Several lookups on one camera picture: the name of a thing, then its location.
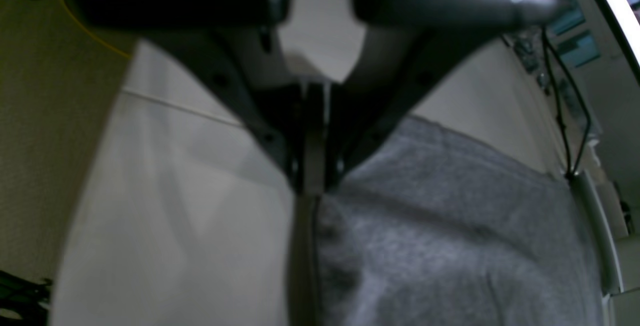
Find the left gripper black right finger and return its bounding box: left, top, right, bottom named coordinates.
left=324, top=0, right=571, bottom=190

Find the grey T-shirt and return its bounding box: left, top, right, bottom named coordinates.
left=312, top=118, right=605, bottom=326

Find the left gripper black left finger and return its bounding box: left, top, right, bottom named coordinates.
left=72, top=0, right=321, bottom=195

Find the yellow cable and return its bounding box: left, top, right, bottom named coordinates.
left=55, top=0, right=132, bottom=60

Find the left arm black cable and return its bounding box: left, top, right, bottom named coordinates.
left=540, top=26, right=593, bottom=179

